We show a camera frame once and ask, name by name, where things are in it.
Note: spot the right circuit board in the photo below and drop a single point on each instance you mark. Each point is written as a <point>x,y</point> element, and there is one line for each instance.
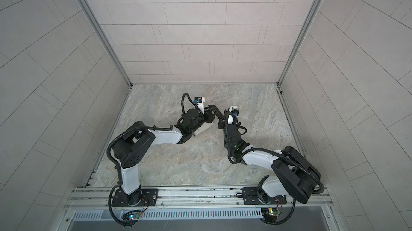
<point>270,215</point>

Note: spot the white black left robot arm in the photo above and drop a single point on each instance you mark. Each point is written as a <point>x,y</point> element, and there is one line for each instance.
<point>129,148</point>

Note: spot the circuit board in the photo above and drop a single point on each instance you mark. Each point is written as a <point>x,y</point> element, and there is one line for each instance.
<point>270,215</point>
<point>132,215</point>

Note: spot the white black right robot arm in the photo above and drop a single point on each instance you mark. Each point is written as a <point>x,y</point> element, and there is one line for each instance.
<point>294,175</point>

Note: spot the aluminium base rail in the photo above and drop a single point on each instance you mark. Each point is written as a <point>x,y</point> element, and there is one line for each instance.
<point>178,203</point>

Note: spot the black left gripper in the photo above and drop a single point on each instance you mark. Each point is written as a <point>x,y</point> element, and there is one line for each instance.
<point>207,116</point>

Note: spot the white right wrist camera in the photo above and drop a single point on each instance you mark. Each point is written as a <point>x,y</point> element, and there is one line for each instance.
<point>232,114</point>

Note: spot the aluminium corner post right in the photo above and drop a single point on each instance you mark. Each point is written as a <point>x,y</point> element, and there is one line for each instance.
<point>304,31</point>

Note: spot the left circuit board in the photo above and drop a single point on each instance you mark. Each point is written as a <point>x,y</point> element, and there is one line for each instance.
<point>132,215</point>

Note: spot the white remote control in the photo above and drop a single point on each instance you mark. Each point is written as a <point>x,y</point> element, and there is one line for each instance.
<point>202,128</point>

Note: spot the aluminium corner post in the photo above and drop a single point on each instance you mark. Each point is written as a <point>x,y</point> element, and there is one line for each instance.
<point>304,31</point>
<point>103,38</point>

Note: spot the aluminium corner post left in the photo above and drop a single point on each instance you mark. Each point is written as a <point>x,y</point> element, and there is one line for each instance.
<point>103,38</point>

